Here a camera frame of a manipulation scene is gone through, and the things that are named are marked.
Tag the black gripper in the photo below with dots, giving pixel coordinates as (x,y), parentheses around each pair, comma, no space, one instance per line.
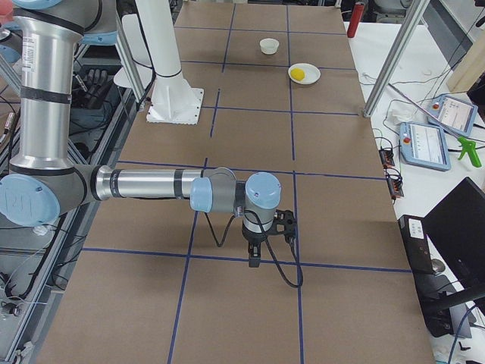
(253,239)

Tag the yellow lemon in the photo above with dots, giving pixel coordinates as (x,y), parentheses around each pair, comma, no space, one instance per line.
(297,74)

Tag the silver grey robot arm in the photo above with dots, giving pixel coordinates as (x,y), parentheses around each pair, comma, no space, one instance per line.
(43,184)

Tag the white plate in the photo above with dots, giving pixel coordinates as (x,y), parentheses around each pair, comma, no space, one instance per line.
(312,73)

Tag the white bowl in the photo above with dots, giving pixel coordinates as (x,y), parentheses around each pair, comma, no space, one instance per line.
(269,46)

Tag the lower orange connector board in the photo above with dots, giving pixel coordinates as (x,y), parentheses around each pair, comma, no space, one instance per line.
(395,187)

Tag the orange connector board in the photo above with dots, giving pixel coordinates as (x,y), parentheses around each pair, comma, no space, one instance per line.
(386,157)
(395,187)

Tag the black box device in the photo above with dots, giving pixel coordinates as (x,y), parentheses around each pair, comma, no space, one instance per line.
(416,246)

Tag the upper orange connector board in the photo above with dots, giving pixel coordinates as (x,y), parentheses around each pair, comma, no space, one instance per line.
(386,157)

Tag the near teach pendant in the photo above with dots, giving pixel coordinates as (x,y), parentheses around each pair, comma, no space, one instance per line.
(424,145)

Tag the teach pendant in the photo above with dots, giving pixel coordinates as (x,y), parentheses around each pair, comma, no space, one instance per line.
(455,113)
(424,145)

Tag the green plastic clamp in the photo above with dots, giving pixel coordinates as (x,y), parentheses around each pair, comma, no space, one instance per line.
(469,149)

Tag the far teach pendant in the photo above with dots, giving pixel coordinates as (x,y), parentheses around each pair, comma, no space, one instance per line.
(455,113)

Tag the red cylinder bottle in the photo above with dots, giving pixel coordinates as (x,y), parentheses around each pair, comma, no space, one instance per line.
(356,16)

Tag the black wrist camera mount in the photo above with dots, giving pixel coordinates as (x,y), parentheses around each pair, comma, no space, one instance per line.
(284,223)

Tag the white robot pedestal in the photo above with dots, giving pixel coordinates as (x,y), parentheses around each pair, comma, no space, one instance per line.
(174,101)

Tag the left aluminium frame post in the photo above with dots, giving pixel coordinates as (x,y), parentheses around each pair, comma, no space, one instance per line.
(126,59)

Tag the aluminium frame post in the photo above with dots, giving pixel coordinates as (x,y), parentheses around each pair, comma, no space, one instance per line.
(126,59)
(402,39)

